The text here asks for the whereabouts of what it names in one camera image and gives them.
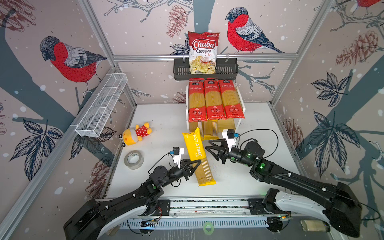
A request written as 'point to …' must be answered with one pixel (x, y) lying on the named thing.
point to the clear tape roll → (134, 159)
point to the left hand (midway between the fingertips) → (199, 163)
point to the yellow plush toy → (131, 136)
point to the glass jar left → (112, 231)
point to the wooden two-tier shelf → (237, 125)
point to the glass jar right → (315, 225)
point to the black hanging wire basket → (226, 68)
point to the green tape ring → (208, 228)
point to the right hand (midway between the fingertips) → (205, 148)
